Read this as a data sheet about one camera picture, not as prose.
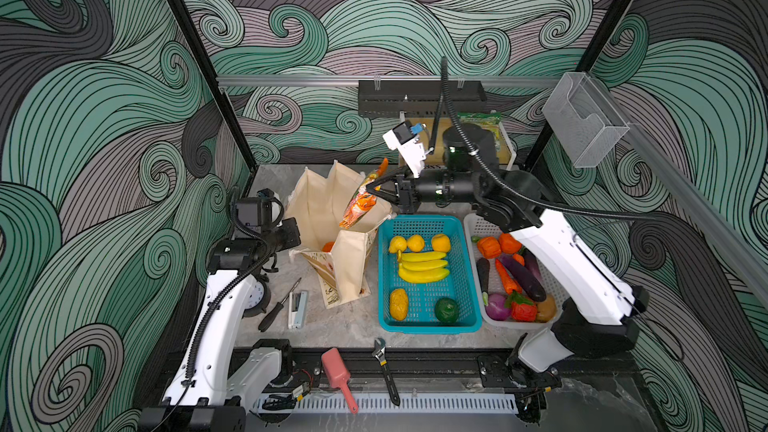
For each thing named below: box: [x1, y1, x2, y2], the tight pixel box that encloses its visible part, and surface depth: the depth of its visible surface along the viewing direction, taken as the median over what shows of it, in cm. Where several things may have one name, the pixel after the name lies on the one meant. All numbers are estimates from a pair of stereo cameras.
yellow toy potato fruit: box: [390, 288, 409, 321], surface depth 82 cm
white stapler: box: [288, 290, 309, 329], surface depth 83 cm
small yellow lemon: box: [389, 235, 407, 253], surface depth 94 cm
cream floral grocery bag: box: [285, 160, 394, 309], surface depth 80 cm
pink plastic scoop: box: [321, 347, 359, 414], surface depth 73 cm
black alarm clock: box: [242, 274, 272, 319], surface depth 85 cm
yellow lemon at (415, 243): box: [407, 234, 425, 253], surface depth 94 cm
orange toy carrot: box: [495, 258, 522, 294], surface depth 83 cm
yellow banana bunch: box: [397, 250, 450, 283], surface depth 89 cm
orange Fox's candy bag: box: [339, 158, 389, 229], surface depth 55 cm
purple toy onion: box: [485, 293, 511, 321], surface depth 79 cm
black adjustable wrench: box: [372, 338, 401, 407], surface depth 76 cm
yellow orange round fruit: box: [432, 233, 451, 253], surface depth 94 cm
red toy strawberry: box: [504, 290, 537, 322], surface depth 79 cm
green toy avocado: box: [434, 297, 459, 324], surface depth 81 cm
